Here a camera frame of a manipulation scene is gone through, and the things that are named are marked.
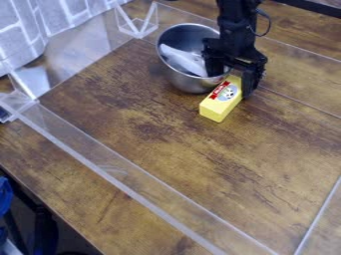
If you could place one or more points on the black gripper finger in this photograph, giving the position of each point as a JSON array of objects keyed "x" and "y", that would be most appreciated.
[
  {"x": 215, "y": 65},
  {"x": 252, "y": 76}
]

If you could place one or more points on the silver fish in bowl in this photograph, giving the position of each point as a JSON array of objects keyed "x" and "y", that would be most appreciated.
[{"x": 185, "y": 61}]

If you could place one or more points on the grey brick pattern cloth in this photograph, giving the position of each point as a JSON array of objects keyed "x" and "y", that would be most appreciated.
[{"x": 31, "y": 21}]

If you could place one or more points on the clear acrylic corner bracket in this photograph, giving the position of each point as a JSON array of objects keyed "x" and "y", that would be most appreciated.
[{"x": 138, "y": 27}]

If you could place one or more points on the black table leg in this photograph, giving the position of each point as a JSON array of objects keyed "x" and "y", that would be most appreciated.
[{"x": 46, "y": 233}]

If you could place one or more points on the clear acrylic enclosure panel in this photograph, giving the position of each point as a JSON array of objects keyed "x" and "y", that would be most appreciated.
[{"x": 149, "y": 179}]

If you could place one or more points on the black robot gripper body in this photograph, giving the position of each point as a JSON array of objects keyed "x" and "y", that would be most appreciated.
[{"x": 237, "y": 25}]

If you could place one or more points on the stainless steel bowl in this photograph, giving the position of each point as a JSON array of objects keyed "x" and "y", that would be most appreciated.
[{"x": 185, "y": 36}]

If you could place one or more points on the blue object under table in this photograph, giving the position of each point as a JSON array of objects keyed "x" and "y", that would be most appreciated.
[{"x": 6, "y": 200}]

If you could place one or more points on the yellow butter block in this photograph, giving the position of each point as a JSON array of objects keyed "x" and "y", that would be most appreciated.
[{"x": 221, "y": 101}]

